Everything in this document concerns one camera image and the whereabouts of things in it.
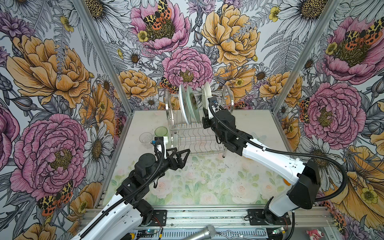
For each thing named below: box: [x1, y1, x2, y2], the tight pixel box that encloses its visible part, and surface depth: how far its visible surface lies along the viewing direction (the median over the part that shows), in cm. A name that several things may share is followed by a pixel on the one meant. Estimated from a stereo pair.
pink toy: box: [306, 229, 325, 240], surface depth 68 cm
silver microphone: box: [182, 225, 217, 240], surface depth 69 cm
